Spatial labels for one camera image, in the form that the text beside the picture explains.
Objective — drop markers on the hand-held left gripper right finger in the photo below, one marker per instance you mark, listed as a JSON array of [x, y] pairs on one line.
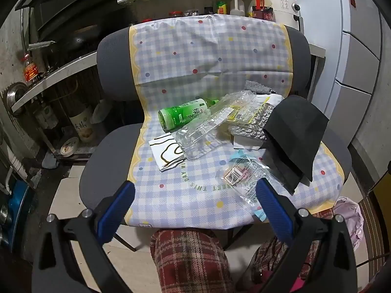
[[273, 210]]

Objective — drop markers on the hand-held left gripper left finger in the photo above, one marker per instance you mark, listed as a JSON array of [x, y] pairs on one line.
[[117, 213]]

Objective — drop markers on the white brown-striped paper bag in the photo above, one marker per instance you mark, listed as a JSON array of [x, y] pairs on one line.
[[162, 155]]

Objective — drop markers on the pink plastic bag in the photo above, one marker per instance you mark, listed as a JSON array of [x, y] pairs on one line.
[[348, 216]]

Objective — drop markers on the clear wrapper with printed label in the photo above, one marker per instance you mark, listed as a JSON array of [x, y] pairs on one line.
[[241, 174]]

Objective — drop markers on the light blue plastic scrap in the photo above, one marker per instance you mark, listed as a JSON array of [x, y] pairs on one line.
[[235, 155]]

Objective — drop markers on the white card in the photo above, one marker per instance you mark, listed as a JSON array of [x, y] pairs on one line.
[[244, 144]]

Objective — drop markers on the small patterned plate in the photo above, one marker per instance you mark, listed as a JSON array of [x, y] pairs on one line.
[[68, 146]]

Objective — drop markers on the person's plaid trouser legs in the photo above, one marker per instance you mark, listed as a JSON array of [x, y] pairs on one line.
[[189, 259]]

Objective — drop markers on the black cloth piece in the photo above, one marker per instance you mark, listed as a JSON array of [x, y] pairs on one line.
[[296, 128]]

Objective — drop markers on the silver foil blister pack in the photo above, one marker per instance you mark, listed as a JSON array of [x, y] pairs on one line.
[[250, 125]]

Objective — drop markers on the white ceramic jar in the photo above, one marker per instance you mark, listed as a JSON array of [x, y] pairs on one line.
[[81, 125]]

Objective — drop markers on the clear plastic container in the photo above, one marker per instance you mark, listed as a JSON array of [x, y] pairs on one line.
[[195, 140]]

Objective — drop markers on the clear bag with yellow label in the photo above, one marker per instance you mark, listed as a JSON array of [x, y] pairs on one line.
[[241, 106]]

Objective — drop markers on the yellow wooden door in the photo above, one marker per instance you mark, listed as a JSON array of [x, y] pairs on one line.
[[383, 195]]

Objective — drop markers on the white paper sheet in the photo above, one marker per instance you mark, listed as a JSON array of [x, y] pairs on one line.
[[273, 99]]

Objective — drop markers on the green tea bottle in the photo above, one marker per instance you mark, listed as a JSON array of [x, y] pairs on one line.
[[180, 114]]

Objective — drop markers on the grey office chair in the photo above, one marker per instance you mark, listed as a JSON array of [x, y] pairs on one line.
[[116, 67]]

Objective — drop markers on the metal pot lid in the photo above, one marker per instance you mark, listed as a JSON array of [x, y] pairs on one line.
[[15, 97]]

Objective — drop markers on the grey refrigerator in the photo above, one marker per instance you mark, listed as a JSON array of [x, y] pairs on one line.
[[351, 67]]

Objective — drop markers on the white side table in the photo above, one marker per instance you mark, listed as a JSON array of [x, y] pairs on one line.
[[317, 50]]

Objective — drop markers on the small red-label oil bottle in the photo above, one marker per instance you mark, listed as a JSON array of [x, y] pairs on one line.
[[30, 71]]

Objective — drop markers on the checkered dotted cloth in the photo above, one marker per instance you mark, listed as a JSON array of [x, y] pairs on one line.
[[183, 52]]

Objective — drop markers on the white air fryer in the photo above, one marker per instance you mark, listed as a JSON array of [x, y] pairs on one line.
[[284, 6]]

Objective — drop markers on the white jug with red cap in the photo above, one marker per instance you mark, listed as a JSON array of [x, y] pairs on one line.
[[237, 6]]

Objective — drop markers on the large cooking oil bottle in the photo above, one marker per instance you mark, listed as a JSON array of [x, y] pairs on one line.
[[259, 0]]

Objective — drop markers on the green-label bottle with yellow cap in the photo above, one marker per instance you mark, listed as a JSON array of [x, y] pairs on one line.
[[221, 4]]

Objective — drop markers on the dark bottle with yellow cap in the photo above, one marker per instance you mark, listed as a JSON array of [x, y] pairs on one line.
[[208, 4]]

